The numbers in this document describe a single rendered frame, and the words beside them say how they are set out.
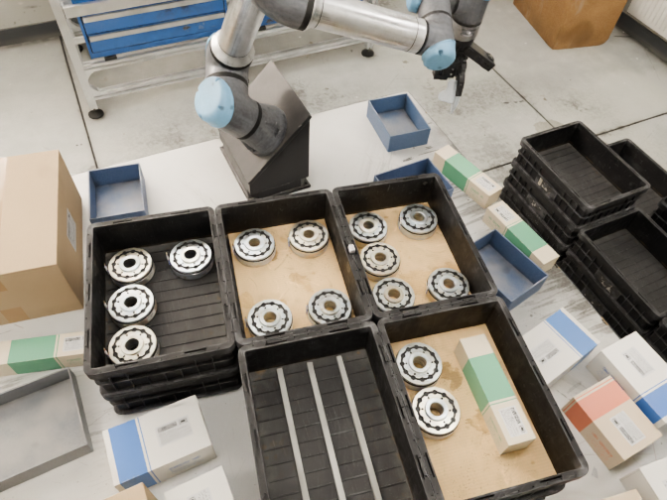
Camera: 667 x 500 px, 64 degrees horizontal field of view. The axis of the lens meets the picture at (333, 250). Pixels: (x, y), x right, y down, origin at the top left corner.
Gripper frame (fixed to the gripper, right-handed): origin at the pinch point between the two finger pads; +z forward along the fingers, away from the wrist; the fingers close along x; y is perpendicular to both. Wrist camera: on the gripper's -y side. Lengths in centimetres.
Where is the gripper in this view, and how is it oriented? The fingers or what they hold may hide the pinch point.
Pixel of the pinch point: (447, 95)
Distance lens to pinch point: 161.4
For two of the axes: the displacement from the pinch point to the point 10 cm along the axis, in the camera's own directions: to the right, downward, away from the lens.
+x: 1.1, 8.5, -5.2
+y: -9.9, 0.4, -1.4
